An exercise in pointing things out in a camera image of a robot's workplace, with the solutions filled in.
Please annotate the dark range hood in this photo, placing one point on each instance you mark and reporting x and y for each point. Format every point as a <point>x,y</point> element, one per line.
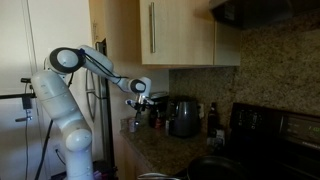
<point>263,13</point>

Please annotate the small white container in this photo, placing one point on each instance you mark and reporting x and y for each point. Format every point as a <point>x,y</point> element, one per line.
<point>216,138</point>

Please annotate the black kitchen stove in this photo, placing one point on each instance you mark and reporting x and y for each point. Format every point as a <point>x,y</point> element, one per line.
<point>276,140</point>

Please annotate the black coffee maker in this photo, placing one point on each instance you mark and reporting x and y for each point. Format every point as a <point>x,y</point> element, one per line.
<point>159,110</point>

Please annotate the stainless steel refrigerator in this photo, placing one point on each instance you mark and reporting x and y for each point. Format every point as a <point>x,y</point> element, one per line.
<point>107,126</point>

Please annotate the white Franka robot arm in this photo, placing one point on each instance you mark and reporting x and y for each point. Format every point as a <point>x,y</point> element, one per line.
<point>56,96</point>

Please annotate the outlet behind air fryer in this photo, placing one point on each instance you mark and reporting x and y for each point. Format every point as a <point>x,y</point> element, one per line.
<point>201,110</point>

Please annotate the dark glass bottle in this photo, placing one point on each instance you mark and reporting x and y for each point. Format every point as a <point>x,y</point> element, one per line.
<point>213,120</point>

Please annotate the black camera stand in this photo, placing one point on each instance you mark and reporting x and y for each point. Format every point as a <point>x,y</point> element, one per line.
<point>25,98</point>

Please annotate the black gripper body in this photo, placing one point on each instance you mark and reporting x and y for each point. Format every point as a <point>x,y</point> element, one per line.
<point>142,100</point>

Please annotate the silver pot rim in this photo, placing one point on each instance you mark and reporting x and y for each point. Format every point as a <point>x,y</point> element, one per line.
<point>156,176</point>

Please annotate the wooden base cabinet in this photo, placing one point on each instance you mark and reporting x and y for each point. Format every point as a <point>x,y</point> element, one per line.
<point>130,160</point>

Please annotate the white wall outlet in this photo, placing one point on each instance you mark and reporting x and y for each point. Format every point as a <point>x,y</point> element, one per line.
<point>56,148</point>

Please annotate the light wood wall cabinet box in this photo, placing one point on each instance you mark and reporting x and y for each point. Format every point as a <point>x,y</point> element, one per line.
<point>226,43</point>

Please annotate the black frying pan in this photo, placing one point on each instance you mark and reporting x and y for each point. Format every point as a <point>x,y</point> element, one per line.
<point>216,168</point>

